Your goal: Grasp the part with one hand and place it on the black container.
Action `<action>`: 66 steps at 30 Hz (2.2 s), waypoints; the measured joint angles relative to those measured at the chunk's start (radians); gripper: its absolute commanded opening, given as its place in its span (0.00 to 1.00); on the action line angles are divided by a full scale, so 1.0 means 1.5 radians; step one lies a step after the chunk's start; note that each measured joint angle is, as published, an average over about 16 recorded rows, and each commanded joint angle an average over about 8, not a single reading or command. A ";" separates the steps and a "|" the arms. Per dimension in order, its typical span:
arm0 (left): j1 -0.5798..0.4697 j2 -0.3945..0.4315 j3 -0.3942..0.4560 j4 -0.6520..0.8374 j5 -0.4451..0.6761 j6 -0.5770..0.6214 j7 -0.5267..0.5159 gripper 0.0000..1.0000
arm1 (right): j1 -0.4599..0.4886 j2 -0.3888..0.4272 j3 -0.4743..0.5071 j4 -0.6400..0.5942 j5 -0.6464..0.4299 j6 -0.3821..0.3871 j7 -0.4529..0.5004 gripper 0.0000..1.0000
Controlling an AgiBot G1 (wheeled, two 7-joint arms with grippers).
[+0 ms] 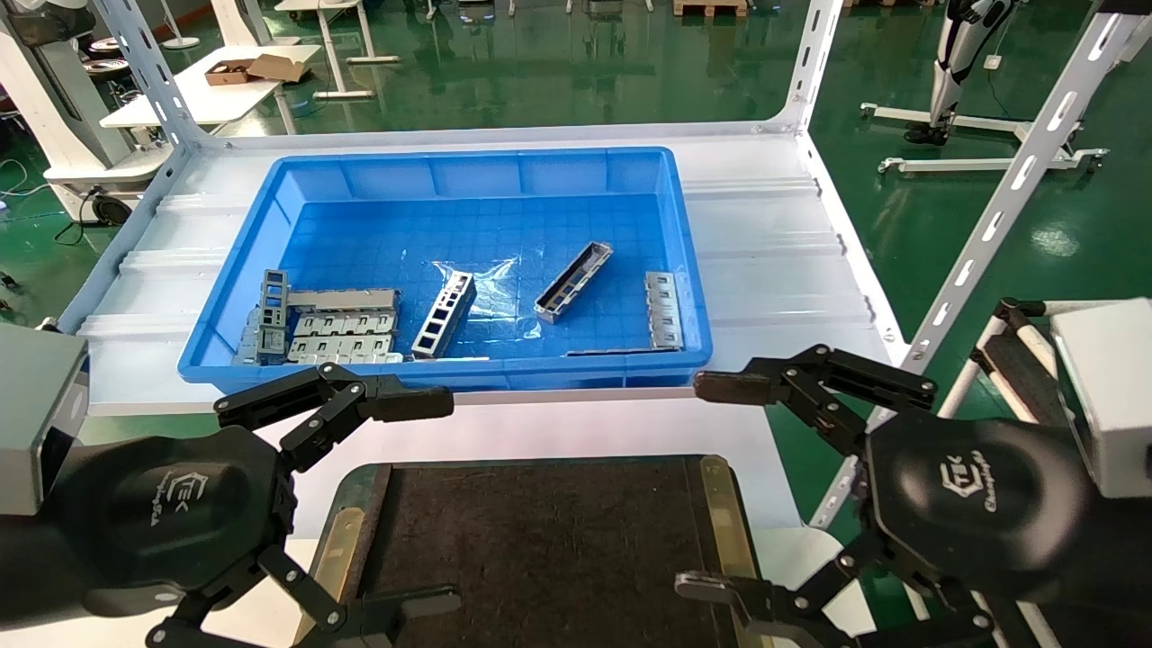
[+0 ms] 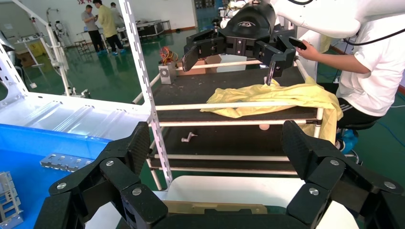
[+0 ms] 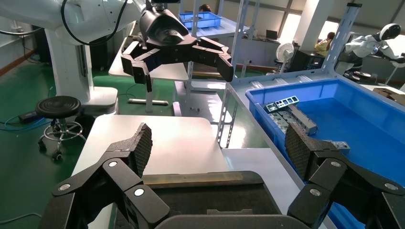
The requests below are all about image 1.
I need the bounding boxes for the white wheeled machine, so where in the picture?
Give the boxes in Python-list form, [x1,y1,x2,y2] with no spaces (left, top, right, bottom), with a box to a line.
[0,0,172,226]

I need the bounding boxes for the long grey metal channel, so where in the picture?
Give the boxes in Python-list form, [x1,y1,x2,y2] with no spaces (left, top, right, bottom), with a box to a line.
[286,288,402,313]

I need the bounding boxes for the blue plastic bin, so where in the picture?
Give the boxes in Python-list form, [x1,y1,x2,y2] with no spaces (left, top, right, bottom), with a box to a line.
[177,147,714,397]

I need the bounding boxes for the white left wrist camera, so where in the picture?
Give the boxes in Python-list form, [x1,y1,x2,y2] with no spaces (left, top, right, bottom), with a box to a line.
[0,324,89,516]

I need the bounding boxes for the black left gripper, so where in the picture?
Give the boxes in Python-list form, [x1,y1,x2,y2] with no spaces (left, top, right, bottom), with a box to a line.
[0,427,463,648]

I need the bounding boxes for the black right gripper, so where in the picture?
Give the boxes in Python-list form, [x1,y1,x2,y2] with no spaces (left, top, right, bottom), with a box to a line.
[864,417,1152,613]

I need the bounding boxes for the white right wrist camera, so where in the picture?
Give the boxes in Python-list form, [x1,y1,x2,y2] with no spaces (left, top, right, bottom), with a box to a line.
[1051,299,1152,498]

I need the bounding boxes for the white table with T-legs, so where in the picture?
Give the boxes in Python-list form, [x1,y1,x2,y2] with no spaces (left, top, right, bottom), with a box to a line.
[274,0,401,100]

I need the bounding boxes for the white work table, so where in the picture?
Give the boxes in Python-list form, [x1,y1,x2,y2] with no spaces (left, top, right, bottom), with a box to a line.
[99,43,323,136]

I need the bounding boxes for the round metal stool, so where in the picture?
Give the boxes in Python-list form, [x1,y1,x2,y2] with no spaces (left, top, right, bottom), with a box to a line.
[85,36,136,86]

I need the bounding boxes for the white perforated steel upright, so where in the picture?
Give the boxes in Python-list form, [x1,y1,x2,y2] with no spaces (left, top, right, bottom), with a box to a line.
[778,0,847,134]
[810,0,1152,527]
[94,0,208,149]

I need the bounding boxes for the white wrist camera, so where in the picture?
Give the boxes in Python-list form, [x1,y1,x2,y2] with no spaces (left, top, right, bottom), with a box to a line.
[0,324,89,516]
[1051,299,1152,498]

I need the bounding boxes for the white wheeled stand base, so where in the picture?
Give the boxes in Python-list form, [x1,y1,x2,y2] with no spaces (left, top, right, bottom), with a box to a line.
[859,102,1110,175]

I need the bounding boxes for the black container tray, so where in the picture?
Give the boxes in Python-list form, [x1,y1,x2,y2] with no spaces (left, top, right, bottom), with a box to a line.
[301,454,766,648]

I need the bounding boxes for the white black humanoid robot legs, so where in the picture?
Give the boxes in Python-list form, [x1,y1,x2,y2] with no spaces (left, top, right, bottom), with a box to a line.
[903,0,1018,147]

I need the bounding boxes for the dark grey cage part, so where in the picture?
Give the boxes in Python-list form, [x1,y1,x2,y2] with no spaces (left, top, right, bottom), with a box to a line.
[255,268,291,365]

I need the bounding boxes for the small grey metal part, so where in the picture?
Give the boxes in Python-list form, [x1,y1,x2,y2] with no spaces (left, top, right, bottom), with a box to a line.
[236,309,264,365]

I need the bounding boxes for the clear plastic film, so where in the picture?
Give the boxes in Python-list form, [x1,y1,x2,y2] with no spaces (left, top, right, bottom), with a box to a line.
[432,256,545,341]

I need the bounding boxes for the white tube frame black pads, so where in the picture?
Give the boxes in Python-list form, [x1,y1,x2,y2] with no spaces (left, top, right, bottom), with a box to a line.
[936,297,1081,424]

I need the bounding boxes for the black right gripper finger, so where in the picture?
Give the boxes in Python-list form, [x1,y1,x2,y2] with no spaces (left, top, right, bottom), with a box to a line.
[675,531,996,648]
[694,343,939,457]

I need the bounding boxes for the white round floor stand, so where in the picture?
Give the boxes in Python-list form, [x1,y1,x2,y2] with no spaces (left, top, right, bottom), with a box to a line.
[162,0,201,50]

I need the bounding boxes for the white metal shelf board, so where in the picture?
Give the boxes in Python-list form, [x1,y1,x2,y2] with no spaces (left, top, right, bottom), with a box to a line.
[58,121,905,417]

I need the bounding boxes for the open cardboard box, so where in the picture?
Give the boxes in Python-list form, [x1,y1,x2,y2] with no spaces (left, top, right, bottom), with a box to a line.
[204,53,311,87]

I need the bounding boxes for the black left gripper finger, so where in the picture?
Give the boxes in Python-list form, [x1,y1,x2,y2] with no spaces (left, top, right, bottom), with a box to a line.
[214,362,455,473]

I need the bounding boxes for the silver metal cage part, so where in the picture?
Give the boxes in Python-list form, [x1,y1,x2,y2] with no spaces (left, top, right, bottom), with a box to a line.
[644,271,685,351]
[535,241,615,325]
[411,272,477,360]

